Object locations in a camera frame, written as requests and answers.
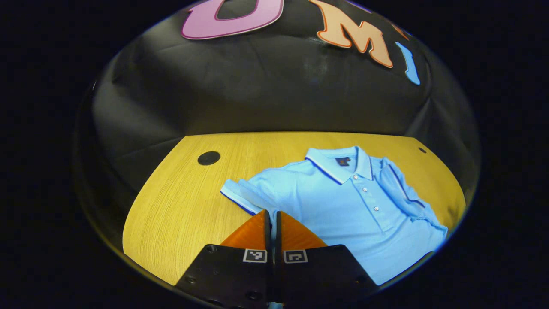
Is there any black backdrop cloth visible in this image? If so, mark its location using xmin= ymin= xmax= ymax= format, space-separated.
xmin=73 ymin=0 xmax=481 ymax=245

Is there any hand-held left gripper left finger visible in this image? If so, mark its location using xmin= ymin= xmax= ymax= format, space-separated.
xmin=174 ymin=209 xmax=275 ymax=309

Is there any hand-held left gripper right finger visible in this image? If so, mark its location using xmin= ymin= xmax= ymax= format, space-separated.
xmin=274 ymin=210 xmax=380 ymax=309

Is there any light blue polo T-shirt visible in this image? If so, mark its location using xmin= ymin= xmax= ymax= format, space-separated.
xmin=220 ymin=146 xmax=449 ymax=286

